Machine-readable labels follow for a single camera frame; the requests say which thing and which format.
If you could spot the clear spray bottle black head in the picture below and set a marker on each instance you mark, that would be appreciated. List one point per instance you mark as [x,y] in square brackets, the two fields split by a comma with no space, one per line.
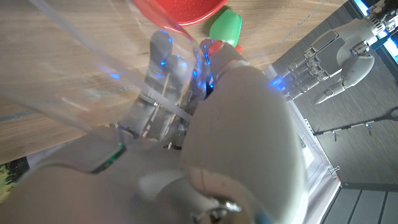
[109,62]

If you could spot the red bowl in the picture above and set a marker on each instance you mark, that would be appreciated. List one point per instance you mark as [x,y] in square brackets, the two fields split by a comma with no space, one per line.
[192,11]

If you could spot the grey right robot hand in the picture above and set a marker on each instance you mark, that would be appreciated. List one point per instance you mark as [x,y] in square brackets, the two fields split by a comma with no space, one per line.
[242,124]

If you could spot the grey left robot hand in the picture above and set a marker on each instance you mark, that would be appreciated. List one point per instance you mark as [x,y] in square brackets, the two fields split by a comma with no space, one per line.
[339,53]

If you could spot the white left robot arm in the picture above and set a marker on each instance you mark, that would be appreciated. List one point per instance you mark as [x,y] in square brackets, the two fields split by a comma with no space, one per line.
[382,15]

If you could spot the black metal rod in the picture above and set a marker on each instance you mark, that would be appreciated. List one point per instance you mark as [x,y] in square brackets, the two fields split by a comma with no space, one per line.
[348,126]

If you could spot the green toy bell pepper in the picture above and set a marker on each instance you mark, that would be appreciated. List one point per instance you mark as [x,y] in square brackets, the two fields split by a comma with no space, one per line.
[227,28]

